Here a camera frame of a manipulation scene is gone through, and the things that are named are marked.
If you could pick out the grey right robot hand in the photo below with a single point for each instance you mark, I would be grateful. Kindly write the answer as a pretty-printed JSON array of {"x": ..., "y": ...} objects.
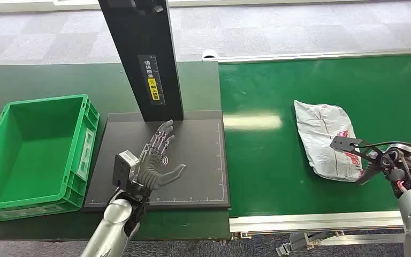
[{"x": 367, "y": 174}]

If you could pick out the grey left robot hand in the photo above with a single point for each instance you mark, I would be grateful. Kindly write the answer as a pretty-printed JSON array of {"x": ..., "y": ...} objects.
[{"x": 152, "y": 170}]

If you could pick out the grey mailer package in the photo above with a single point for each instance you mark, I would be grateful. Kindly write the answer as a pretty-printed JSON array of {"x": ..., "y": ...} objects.
[{"x": 320, "y": 142}]

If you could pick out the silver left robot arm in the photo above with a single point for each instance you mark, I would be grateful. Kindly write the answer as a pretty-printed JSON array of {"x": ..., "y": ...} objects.
[{"x": 115, "y": 223}]

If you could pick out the green conveyor belt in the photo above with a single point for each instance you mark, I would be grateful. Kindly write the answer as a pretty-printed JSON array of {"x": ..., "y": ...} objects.
[{"x": 280, "y": 149}]

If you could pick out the white conveyor end cap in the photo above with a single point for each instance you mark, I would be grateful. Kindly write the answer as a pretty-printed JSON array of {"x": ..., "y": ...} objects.
[{"x": 209, "y": 54}]

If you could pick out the black yellow column label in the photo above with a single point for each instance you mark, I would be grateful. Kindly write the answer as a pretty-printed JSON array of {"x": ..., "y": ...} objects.
[{"x": 151, "y": 79}]

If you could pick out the green plastic crate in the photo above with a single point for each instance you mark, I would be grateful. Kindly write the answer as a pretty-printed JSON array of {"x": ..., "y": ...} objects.
[{"x": 31, "y": 156}]

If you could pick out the black scanner column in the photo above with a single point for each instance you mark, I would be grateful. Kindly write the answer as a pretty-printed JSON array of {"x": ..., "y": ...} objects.
[{"x": 141, "y": 42}]

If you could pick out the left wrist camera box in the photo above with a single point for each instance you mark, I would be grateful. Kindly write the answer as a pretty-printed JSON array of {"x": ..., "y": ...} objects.
[{"x": 122, "y": 168}]

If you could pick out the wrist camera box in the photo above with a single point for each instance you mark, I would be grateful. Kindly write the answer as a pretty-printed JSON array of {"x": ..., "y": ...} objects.
[
  {"x": 122, "y": 168},
  {"x": 345, "y": 143}
]

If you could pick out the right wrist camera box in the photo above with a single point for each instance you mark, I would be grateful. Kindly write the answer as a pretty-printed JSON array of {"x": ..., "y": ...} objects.
[{"x": 345, "y": 143}]

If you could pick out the black scanner base plate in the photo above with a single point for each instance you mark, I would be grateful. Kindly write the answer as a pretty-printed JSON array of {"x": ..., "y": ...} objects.
[{"x": 198, "y": 163}]

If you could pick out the aluminium conveyor frame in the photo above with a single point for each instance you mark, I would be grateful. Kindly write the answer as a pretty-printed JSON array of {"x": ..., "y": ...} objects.
[{"x": 315, "y": 221}]

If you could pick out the grey conveyor leg bracket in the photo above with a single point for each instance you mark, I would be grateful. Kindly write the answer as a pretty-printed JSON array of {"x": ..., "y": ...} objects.
[{"x": 297, "y": 243}]

